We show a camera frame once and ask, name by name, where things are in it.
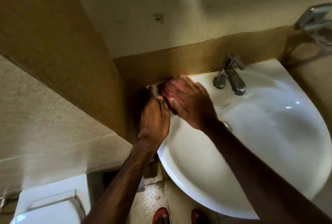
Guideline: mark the chrome basin faucet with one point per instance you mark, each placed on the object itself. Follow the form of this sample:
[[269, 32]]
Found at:
[[233, 76]]

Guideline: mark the red checked cloth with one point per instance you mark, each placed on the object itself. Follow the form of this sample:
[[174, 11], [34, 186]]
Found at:
[[168, 93]]

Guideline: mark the chrome sink drain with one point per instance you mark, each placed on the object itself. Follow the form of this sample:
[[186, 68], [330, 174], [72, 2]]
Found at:
[[228, 126]]

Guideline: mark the white toilet paper roll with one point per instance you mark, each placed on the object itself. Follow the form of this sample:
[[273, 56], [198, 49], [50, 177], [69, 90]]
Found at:
[[141, 186]]

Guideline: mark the person's left hand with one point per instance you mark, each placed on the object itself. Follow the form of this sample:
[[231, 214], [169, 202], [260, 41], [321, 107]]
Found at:
[[154, 122]]

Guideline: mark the person's left forearm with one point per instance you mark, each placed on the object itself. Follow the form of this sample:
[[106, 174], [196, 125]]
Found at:
[[119, 190]]

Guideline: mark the person's right red flip-flop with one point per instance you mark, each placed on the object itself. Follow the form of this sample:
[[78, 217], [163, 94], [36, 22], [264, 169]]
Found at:
[[198, 217]]

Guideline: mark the person's right forearm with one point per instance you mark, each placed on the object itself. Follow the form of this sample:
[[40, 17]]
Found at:
[[259, 179]]

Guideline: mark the person's right hand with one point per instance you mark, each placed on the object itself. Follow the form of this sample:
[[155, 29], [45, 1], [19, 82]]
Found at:
[[194, 104]]

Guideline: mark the person's left red flip-flop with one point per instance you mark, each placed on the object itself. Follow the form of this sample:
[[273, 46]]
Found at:
[[158, 216]]

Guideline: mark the chrome wall soap holder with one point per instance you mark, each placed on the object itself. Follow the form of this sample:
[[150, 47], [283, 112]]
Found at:
[[316, 24]]

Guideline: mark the white wash basin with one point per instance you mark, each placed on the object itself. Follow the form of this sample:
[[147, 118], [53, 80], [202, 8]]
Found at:
[[272, 133]]

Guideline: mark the person's red flip-flop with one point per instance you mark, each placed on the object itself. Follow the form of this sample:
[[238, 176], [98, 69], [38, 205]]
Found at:
[[198, 217], [158, 216]]

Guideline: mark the chrome angle valve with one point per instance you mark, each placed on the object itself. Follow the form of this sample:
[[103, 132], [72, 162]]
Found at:
[[2, 203]]

